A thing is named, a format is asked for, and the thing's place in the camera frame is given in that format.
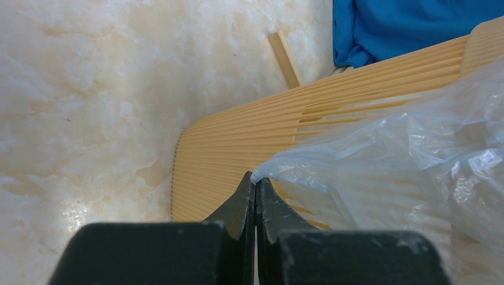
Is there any blue t-shirt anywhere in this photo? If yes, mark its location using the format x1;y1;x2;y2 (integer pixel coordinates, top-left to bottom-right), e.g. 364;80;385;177
332;1;503;68

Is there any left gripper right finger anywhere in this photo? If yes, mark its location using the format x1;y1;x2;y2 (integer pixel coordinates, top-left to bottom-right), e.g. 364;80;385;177
256;178;451;284

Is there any blue plastic trash bag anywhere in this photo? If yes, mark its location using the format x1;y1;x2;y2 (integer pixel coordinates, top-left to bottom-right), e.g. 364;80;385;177
250;20;504;285

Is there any yellow mesh trash bin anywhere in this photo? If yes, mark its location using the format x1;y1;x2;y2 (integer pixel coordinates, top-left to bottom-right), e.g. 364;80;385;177
171;17;503;221

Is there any wooden clothes rack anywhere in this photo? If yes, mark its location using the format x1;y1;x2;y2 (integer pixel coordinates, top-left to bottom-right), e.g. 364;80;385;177
267;30;354;90

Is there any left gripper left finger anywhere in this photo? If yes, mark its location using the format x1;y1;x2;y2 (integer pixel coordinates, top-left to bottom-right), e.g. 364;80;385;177
49;172;255;284

